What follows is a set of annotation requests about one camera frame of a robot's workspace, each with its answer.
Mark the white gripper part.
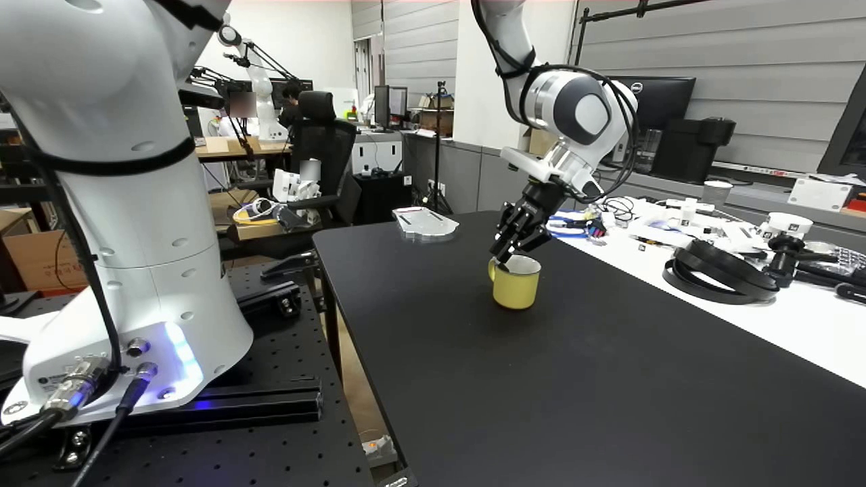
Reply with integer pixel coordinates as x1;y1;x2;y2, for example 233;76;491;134
272;168;323;204

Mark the black cabinet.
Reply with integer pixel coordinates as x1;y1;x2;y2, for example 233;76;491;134
352;172;414;225

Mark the person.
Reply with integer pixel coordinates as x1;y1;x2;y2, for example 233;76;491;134
277;81;305;131

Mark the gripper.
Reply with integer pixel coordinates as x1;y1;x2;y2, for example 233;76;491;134
490;180;568;264

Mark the coil of black hose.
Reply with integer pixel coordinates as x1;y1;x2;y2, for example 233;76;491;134
662;238;781;306

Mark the large black monitor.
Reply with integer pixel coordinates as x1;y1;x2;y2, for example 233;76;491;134
817;81;866;181

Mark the yellow cup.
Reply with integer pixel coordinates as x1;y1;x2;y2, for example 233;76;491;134
488;254;543;310

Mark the black metal frame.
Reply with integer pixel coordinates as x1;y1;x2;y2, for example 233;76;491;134
574;0;714;66

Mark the small cardboard box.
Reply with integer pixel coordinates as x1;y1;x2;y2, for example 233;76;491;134
527;128;560;158

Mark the black office chair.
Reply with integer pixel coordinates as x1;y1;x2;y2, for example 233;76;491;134
226;91;360;279

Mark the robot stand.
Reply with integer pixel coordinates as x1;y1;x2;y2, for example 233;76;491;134
0;260;374;487

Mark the black cable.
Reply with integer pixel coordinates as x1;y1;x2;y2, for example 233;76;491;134
0;357;112;467
70;363;160;487

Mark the small black monitor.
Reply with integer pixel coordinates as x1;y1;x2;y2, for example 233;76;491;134
373;85;409;131

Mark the black coffee machine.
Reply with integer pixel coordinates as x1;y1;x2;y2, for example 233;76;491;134
652;118;737;184

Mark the white paper cup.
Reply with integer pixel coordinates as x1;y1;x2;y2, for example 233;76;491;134
702;180;734;208

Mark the wooden desk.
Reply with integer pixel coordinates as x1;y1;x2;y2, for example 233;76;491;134
196;135;293;164

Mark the camera on tripod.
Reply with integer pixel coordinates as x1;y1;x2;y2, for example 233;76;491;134
422;80;454;215

